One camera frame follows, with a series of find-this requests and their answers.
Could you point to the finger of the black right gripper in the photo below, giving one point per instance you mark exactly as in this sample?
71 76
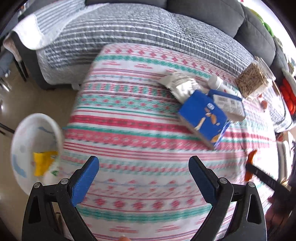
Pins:
280 191

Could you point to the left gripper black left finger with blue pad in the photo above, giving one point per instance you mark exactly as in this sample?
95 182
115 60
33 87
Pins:
40 222

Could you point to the white trash bin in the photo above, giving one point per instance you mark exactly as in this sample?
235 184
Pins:
37 133

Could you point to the white blue carton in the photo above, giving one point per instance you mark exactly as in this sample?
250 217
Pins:
231 105

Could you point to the blue cracker box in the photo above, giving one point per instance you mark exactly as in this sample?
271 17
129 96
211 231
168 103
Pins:
204 118

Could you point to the patterned pink green tablecloth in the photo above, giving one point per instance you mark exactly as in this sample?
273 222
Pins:
125 118

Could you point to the clear box of nuts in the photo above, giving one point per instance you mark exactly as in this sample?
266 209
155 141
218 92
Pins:
252 82

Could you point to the white plastic bottle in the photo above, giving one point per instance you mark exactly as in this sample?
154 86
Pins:
216 83

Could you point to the crumpled white wrapper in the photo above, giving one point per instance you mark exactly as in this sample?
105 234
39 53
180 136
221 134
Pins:
180 85

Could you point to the dark grey sofa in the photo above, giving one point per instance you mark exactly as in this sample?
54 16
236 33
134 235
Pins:
231 17

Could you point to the grey striped sofa cover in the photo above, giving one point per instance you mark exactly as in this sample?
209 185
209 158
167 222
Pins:
59 42

